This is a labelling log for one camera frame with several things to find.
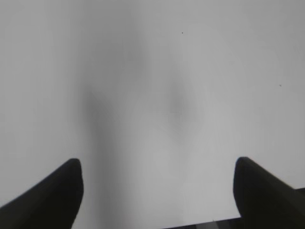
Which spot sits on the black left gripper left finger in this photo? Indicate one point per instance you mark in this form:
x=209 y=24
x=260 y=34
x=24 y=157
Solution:
x=53 y=203

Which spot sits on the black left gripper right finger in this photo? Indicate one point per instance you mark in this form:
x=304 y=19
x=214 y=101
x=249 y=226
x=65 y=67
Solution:
x=264 y=201

